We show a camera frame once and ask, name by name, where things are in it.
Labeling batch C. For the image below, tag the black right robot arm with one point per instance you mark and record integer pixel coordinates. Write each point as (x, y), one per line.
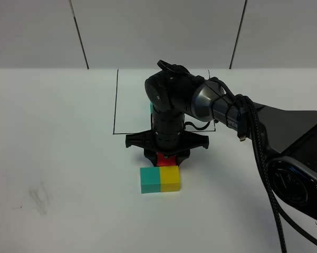
(288, 139)

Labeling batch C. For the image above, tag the red block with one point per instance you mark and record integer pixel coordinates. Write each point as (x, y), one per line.
(163, 161)

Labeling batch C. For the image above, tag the yellow block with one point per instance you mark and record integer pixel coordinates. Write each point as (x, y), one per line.
(169, 178)

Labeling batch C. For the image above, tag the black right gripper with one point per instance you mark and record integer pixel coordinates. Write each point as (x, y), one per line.
(168, 135)

